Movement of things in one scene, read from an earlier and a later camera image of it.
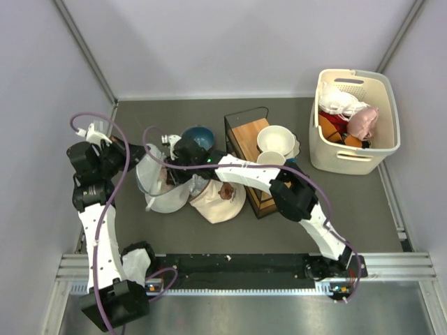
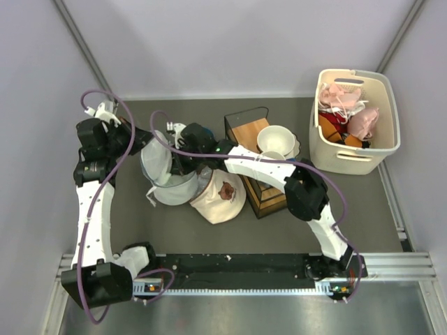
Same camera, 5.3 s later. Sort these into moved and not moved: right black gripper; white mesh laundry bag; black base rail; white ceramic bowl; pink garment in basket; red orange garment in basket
Moved: white mesh laundry bag; right black gripper
Not moved: pink garment in basket; white ceramic bowl; black base rail; red orange garment in basket
